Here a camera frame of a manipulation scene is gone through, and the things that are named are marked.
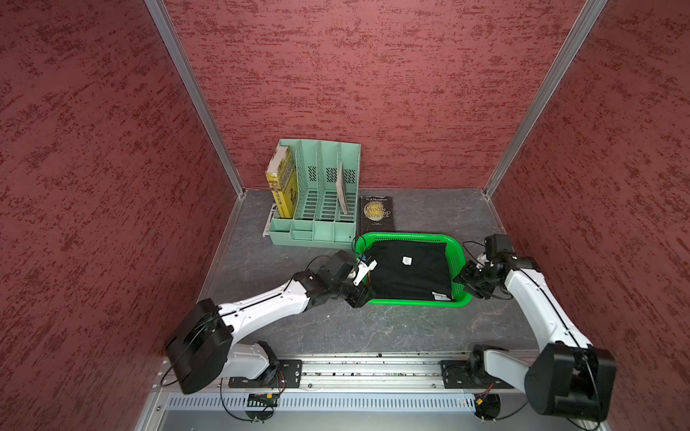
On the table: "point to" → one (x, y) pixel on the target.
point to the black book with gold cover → (375, 214)
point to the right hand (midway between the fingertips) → (456, 285)
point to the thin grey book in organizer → (341, 189)
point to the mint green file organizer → (328, 175)
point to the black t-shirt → (410, 269)
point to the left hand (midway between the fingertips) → (365, 295)
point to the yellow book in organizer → (282, 180)
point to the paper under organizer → (267, 229)
